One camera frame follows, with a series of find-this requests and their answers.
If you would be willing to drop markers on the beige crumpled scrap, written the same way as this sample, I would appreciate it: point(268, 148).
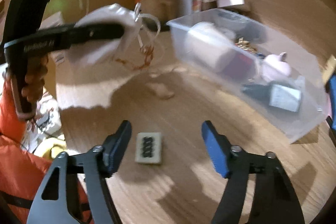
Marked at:
point(161, 91)

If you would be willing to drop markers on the white cloth pouch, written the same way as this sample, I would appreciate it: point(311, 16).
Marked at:
point(105, 15)

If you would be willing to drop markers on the cream coloured bar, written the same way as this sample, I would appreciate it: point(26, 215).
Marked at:
point(330, 66)

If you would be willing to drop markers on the white round container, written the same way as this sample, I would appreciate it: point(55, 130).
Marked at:
point(207, 48)

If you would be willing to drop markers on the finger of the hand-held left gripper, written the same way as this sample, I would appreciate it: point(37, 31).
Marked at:
point(99, 32)

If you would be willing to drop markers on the clear plastic bin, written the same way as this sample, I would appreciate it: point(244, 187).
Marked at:
point(275, 119)

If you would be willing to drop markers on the cream block with black pattern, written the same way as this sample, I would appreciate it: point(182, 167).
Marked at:
point(148, 148)

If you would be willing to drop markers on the blue patchwork pouch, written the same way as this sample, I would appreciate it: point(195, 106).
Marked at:
point(332, 100)

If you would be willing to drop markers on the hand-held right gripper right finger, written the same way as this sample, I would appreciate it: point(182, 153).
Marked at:
point(215, 150)

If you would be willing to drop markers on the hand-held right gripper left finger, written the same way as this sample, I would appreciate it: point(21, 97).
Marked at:
point(119, 145)

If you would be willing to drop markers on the brown mug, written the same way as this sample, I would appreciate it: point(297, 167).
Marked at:
point(157, 8)

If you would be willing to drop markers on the person's left forearm orange sleeve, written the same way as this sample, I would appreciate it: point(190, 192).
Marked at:
point(18, 161)

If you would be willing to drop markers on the person's left hand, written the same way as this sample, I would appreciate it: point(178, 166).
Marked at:
point(36, 77)

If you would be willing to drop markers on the pink round case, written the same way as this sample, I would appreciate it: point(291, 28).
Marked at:
point(275, 66)

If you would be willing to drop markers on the dark spray bottle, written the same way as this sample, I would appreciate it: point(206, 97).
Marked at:
point(281, 98)

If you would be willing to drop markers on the yellow cloth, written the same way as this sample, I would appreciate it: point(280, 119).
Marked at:
point(51, 148)

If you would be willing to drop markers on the gold ornament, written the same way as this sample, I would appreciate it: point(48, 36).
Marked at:
point(245, 45)

